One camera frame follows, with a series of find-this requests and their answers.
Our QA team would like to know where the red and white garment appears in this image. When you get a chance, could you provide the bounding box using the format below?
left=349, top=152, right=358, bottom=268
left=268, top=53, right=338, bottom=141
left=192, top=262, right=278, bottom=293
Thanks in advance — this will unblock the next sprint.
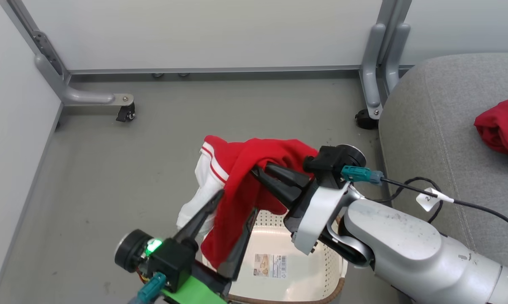
left=176, top=135, right=320, bottom=269

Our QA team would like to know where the white cable tag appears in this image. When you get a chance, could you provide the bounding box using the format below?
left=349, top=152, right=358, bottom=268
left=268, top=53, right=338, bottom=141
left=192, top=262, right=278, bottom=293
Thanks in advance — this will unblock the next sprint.
left=416, top=187, right=455, bottom=212

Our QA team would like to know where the grey curved partition leg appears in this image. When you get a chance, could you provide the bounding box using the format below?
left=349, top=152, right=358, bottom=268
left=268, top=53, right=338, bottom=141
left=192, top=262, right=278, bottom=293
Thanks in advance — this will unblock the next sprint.
left=34, top=30, right=135, bottom=107

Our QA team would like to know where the black caster wheel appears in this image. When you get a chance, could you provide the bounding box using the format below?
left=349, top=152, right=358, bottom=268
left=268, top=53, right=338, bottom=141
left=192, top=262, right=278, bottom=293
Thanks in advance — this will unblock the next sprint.
left=355, top=109, right=379, bottom=130
left=115, top=103, right=136, bottom=123

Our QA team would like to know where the teal cable connector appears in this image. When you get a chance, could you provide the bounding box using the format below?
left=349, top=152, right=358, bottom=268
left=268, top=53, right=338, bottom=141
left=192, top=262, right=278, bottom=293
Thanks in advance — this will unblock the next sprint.
left=136, top=272, right=167, bottom=304
left=341, top=165, right=385, bottom=186

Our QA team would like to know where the grey fabric sofa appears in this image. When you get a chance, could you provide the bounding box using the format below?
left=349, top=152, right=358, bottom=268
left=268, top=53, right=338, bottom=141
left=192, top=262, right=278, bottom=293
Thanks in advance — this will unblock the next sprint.
left=378, top=52, right=508, bottom=304

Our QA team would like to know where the beige plastic laundry basket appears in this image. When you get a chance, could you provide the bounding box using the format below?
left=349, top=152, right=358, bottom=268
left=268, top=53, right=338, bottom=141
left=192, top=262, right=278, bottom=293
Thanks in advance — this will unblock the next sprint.
left=200, top=209, right=348, bottom=304

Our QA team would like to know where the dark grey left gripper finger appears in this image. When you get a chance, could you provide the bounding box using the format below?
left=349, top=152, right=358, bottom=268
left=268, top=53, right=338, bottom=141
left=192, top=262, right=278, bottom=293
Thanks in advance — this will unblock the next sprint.
left=217, top=206, right=258, bottom=282
left=172, top=189, right=225, bottom=246

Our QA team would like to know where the teal right cable connector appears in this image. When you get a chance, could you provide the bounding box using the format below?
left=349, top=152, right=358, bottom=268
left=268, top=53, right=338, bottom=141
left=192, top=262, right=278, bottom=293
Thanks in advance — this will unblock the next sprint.
left=341, top=165, right=385, bottom=186

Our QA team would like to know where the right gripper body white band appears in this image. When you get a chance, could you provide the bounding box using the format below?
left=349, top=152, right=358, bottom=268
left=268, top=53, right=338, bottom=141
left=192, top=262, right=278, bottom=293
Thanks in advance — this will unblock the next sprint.
left=283, top=179, right=351, bottom=255

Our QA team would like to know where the thin black cable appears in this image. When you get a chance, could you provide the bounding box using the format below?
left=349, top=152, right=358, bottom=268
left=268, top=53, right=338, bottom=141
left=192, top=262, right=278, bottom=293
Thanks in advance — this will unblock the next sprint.
left=366, top=176, right=508, bottom=238

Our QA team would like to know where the printed basket label sticker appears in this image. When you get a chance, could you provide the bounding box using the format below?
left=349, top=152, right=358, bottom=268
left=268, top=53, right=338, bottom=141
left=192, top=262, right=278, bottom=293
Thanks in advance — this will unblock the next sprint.
left=254, top=253, right=288, bottom=280

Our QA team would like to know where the grey metal partition rail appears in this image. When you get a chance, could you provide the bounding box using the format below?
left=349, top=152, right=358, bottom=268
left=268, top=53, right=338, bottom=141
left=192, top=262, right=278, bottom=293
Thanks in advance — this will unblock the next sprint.
left=68, top=64, right=416, bottom=77

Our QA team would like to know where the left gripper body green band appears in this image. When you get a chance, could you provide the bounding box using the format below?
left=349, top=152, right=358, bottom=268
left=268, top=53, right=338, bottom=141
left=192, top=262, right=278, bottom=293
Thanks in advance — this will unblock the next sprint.
left=146, top=238, right=234, bottom=304

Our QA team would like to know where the grey double partition leg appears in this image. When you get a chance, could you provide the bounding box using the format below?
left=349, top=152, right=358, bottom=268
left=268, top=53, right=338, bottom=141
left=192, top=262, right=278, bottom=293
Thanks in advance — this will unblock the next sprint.
left=359, top=23, right=411, bottom=121

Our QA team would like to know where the teal left cable connector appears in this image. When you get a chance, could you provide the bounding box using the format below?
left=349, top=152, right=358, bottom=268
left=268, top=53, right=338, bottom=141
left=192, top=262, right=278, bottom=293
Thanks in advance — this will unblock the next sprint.
left=136, top=272, right=167, bottom=304

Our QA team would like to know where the grey metal partition post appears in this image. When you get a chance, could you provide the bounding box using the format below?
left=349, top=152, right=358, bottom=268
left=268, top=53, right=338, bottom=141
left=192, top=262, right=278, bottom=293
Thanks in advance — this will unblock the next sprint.
left=0, top=0, right=71, bottom=85
left=376, top=0, right=413, bottom=55

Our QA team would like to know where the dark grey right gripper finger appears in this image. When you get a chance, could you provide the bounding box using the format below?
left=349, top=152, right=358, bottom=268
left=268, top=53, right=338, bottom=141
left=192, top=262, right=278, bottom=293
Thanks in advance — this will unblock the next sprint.
left=264, top=163, right=313, bottom=189
left=251, top=166, right=304, bottom=210

